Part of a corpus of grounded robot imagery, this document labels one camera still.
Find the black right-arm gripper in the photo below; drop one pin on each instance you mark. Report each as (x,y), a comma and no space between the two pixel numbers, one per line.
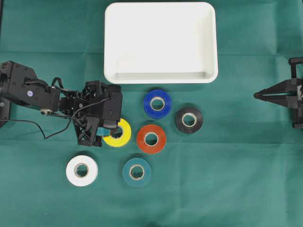
(283,87)

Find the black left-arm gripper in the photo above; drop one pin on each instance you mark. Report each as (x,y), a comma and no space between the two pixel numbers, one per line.
(85,108)

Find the yellow tape roll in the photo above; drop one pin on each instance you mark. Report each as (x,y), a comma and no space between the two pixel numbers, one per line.
(123,139)

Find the blue tape roll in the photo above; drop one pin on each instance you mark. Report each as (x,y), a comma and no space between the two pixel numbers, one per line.
(161,95)

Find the dark green tape roll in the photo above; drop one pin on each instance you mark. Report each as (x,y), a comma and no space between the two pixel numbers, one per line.
(137,172)

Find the black tape roll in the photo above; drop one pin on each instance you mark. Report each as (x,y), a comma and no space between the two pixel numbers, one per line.
(191,111)

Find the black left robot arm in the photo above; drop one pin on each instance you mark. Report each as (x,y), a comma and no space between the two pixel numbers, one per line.
(20,85)

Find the white tape roll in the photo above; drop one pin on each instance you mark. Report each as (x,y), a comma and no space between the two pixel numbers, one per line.
(71,170)

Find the red tape roll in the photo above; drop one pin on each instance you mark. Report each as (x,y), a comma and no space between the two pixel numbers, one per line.
(151,129)

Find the white plastic tray case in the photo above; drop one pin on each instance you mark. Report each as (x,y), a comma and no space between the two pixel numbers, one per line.
(160,43)

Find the green table cloth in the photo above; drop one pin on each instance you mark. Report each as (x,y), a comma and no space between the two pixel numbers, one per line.
(243,168)

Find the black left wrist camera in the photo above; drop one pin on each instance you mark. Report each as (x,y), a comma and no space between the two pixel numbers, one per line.
(111,108)

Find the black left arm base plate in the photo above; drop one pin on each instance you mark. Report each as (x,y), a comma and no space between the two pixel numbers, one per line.
(4,111)

